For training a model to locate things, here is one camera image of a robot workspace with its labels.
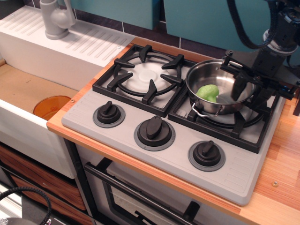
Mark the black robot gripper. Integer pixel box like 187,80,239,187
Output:
221,47,300,110

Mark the green toy cauliflower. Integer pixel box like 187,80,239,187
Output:
196,84,219,103

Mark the stainless steel pot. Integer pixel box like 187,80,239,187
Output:
185,59,255,117

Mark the black blue robot arm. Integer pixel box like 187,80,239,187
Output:
221,0,300,109

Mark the black right stove knob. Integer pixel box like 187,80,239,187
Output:
188,140,225,172

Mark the black stove knob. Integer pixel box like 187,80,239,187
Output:
93,101,126,128
188,140,225,172
134,116,176,151

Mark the grey toy stove top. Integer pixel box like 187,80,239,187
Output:
61,61,287,207

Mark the black middle stove knob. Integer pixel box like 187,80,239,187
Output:
134,116,176,151

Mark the black left stove knob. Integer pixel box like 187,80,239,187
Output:
93,101,126,128

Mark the black right burner grate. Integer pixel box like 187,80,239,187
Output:
168,85,285,153

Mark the black burner grate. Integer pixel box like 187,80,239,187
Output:
168,85,285,153
92,45,195,117

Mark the black left burner grate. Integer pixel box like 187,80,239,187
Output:
92,45,195,117

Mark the brass countertop screw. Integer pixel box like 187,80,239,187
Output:
272,181,279,187

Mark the white left burner plate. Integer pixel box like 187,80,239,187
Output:
122,61,177,93

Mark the orange sink drain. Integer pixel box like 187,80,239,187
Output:
33,96,71,120

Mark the grey toy faucet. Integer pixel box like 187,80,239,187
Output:
40,0,76,40

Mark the white toy sink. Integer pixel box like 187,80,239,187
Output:
0,6,134,179

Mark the lower wood drawer front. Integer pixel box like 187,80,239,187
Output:
10,175,96,225

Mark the wood drawer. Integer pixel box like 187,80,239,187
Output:
0,143,85,210
10,175,96,225

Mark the upper wood drawer front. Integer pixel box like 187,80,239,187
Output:
0,143,85,210

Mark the teal right wall cabinet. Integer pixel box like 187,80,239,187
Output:
164,0,270,52

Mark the teal wall cabinet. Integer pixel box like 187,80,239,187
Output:
71,0,161,30
164,0,270,52

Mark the teal left wall cabinet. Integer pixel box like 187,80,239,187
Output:
71,0,161,30

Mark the oven door with handle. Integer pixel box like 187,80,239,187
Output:
84,158,239,225

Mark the black braided cable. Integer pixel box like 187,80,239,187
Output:
0,186,52,225

